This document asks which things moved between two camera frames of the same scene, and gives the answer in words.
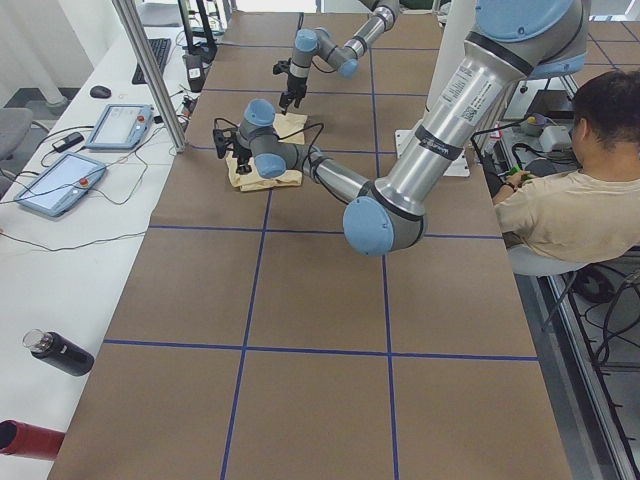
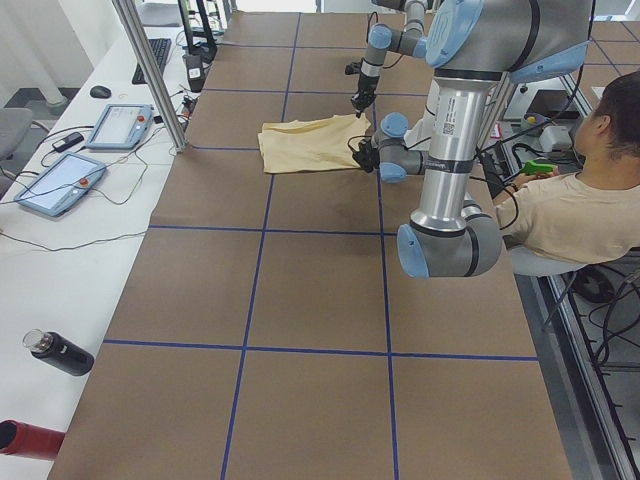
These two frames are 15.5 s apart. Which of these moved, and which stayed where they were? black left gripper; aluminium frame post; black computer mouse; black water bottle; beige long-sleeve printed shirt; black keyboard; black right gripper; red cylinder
Moved: black right gripper; beige long-sleeve printed shirt; black left gripper
Stayed: red cylinder; black computer mouse; black water bottle; aluminium frame post; black keyboard
